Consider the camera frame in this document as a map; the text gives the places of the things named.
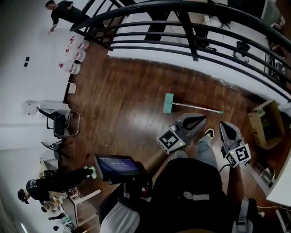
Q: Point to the grey fabric bag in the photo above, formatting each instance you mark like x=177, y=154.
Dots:
x=120, y=218

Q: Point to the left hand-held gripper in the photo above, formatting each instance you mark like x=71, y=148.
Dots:
x=172, y=141

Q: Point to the open cardboard box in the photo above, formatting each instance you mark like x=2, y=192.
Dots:
x=255, y=127

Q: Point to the black metal-frame chair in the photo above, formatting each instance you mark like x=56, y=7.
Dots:
x=59, y=125

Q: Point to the black office chair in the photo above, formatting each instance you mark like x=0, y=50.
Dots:
x=242, y=47
x=225, y=22

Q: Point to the metal bin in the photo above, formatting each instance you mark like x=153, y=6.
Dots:
x=267, y=174

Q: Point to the clear water jug red label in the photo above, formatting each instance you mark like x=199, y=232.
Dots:
x=77, y=54
x=71, y=67
x=80, y=43

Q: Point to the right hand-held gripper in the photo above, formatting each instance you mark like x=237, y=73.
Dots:
x=238, y=154

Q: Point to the person's right forearm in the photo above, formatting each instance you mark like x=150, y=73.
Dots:
x=235, y=184

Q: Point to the white desk with clutter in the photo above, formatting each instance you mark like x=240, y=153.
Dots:
x=75, y=211

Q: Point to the black chest rig mount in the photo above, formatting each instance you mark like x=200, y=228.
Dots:
x=134, y=186

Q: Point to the person's black shirt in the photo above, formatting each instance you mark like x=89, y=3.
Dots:
x=193, y=182

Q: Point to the black metal railing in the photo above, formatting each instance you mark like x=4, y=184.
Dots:
x=191, y=38

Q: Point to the brown paper bag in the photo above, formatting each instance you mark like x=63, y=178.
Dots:
x=72, y=88

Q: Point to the black folding chair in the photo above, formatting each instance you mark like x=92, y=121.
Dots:
x=56, y=149

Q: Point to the person's black yellow shoe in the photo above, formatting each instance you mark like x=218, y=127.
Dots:
x=209, y=133

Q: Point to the brown wooden floor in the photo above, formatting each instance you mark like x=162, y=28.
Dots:
x=118, y=91

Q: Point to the white counter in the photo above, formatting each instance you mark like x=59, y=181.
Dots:
x=280, y=190

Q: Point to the black tablet screen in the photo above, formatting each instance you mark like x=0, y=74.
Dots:
x=118, y=165

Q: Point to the person's blue jeans leg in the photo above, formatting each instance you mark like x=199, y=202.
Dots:
x=205, y=152

